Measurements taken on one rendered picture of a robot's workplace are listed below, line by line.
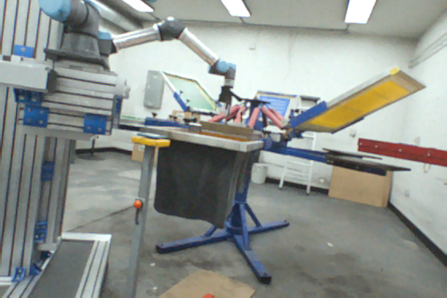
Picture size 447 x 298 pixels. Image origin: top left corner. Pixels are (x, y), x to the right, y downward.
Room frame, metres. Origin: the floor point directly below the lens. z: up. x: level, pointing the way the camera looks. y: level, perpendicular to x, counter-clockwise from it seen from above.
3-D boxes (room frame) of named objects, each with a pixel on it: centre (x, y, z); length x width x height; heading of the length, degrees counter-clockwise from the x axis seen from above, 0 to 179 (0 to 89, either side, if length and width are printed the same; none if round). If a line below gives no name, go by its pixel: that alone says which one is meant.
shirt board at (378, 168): (2.50, -0.69, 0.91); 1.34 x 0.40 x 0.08; 44
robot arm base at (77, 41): (1.34, 0.66, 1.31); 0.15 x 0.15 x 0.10
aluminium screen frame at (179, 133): (1.97, 0.06, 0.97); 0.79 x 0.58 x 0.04; 164
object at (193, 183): (1.69, 0.14, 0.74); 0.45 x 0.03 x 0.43; 74
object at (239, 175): (1.86, -0.12, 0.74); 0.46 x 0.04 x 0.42; 164
